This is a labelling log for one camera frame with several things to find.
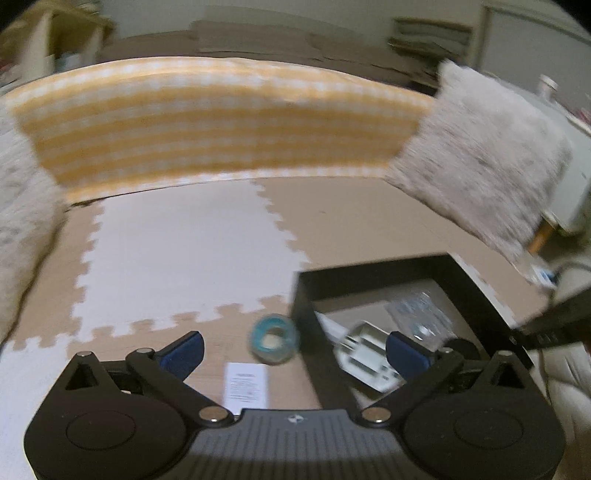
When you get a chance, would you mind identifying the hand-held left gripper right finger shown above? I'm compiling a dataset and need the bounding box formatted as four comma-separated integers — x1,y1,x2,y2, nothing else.
356,331,540,428

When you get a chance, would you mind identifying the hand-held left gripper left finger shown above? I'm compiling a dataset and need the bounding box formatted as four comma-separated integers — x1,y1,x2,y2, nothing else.
51,330,235,428

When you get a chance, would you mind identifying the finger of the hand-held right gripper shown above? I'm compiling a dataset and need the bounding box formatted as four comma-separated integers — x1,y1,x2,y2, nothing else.
508,288,591,352

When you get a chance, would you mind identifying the white watch band tool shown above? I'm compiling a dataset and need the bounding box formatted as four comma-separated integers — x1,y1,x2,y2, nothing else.
314,311,407,393

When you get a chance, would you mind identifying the clear plastic bag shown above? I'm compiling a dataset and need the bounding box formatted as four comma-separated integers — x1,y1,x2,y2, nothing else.
385,291,453,352

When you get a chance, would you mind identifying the black round watch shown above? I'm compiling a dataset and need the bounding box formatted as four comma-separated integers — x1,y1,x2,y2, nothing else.
443,337,476,361

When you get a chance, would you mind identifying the white charger adapter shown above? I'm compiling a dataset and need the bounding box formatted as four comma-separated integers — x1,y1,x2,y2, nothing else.
225,362,269,411

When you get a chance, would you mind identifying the teal tape roll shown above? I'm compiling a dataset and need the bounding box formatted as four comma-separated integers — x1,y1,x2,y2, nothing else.
248,313,301,365

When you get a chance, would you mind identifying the black cardboard box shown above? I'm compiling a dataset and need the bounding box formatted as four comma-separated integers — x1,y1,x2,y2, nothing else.
291,253,539,409

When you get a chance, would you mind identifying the wooden furniture leg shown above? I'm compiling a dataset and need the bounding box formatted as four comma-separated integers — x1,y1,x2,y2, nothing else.
526,222,555,254

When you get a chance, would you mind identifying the white foam mat tile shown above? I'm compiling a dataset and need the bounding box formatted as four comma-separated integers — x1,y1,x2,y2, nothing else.
71,180,312,344

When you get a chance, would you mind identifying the white cabinet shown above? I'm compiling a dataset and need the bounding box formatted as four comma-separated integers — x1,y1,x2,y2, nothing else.
480,0,591,236

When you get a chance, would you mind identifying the beige foam floor mat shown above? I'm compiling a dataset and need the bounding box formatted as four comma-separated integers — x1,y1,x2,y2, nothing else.
0,175,555,411

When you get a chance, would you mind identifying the fluffy white pillow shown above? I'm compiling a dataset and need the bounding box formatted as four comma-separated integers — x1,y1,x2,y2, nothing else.
385,60,573,273

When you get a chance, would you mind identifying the fluffy beige cushion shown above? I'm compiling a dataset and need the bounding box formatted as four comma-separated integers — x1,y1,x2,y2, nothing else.
0,99,70,344

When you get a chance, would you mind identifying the yellow gingham mattress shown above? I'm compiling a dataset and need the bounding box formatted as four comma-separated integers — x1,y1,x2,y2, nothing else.
4,58,437,206

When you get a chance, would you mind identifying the black cable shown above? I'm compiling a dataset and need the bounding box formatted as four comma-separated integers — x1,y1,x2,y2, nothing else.
554,259,591,278

